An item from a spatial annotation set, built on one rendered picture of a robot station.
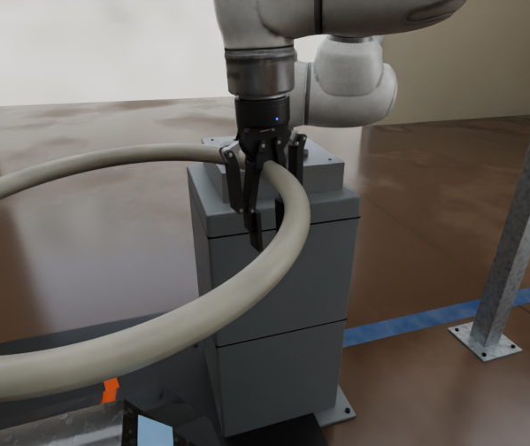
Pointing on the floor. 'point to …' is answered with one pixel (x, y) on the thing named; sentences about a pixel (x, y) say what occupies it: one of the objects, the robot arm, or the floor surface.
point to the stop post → (519, 227)
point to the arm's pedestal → (277, 311)
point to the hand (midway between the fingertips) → (269, 226)
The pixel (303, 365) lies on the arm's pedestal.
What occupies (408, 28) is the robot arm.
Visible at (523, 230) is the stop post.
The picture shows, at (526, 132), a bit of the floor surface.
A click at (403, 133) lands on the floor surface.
